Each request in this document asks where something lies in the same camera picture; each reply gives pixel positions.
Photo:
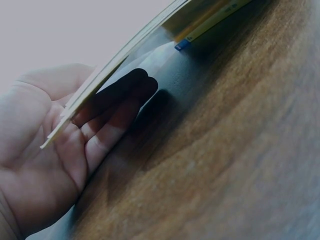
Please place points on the stack of yellow cards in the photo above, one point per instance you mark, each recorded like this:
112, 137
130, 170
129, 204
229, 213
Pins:
105, 72

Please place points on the person's left hand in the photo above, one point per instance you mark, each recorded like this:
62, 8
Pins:
32, 160

